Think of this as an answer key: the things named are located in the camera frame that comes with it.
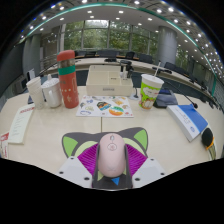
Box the long curved conference desk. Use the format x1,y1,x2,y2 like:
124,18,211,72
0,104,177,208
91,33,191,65
39,57,214,104

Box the red thermos bottle green band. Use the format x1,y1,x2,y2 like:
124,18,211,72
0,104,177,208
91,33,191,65
56,49,80,110

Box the ceiling lights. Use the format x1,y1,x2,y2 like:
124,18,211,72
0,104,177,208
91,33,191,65
19,0,224,84

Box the beige cardboard box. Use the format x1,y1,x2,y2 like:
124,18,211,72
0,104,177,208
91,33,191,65
85,64,135,97

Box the white lidded mug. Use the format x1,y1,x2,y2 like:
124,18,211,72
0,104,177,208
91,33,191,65
41,74,63,109

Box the white printed leaflet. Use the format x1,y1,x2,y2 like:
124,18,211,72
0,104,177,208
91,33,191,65
7,103,36,145

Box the colourful sticker sheet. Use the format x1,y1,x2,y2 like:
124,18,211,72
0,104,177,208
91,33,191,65
75,94,134,118

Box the dark desk console with microphone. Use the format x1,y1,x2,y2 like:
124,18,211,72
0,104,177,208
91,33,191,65
153,87,200,110

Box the black foam-tipped microphone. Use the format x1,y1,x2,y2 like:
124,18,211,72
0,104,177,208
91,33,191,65
201,127,218,161

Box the green printed paper cup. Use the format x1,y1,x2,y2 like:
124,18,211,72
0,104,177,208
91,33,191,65
138,61,165,111

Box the cat-face mouse pad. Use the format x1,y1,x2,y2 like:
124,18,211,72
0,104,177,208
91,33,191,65
61,126,149,190

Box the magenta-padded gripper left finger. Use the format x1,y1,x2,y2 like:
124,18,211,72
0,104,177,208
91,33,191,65
57,143,100,190

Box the white paper cup stack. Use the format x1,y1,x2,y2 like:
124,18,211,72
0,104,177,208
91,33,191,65
25,76,46,110

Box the blue and white book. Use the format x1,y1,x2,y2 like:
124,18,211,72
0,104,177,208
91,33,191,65
166,103,209,143

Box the pink computer mouse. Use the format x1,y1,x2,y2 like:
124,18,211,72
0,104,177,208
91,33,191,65
97,132,127,179

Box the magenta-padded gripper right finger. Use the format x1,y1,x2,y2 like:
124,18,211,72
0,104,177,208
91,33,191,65
124,143,167,190

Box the dark conference chairs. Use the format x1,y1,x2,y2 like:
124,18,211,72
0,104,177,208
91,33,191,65
74,49,214,101

